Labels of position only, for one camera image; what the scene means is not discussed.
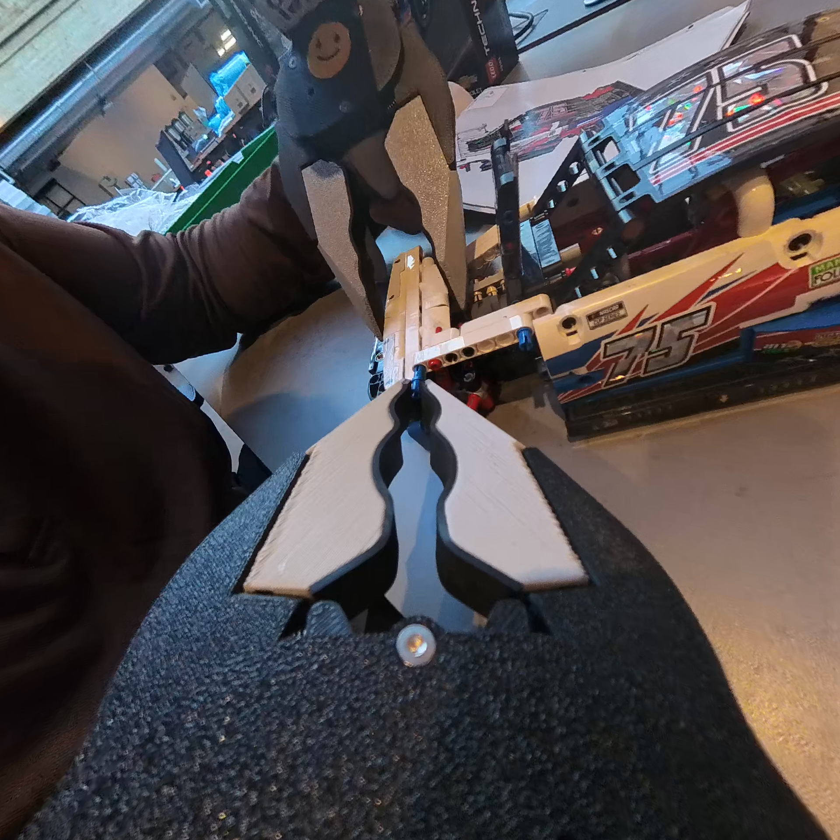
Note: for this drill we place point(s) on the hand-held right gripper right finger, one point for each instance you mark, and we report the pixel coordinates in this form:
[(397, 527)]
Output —
[(512, 518)]

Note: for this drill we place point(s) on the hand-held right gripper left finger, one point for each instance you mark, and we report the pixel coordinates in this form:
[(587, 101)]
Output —
[(328, 518)]

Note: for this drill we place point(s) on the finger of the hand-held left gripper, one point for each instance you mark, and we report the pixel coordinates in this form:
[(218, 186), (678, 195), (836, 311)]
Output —
[(433, 184), (334, 223)]

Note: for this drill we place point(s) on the white toy brick panel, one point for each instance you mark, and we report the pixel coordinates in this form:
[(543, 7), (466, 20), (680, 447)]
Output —
[(403, 308)]

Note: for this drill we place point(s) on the blue connector pin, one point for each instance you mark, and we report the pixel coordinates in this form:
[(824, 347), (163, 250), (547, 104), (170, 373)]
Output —
[(418, 380)]

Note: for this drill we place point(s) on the toy brick race car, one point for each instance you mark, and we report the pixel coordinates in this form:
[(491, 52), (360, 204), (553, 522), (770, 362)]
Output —
[(656, 295)]

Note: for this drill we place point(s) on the person's left forearm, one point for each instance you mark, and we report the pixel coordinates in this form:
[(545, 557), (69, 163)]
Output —
[(197, 275)]

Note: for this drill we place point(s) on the grey desk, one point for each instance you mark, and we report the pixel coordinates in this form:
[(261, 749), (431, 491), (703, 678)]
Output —
[(689, 525)]

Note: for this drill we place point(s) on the person's left hand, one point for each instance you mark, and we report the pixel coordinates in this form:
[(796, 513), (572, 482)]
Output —
[(384, 197)]

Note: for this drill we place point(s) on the green storage bin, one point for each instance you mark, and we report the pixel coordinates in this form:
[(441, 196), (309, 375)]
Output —
[(223, 184)]

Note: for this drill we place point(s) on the thick instruction booklet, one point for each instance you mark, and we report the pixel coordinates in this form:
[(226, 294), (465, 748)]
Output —
[(525, 98)]

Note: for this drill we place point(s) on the toy car set box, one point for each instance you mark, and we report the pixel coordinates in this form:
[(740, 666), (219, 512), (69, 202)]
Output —
[(479, 39)]

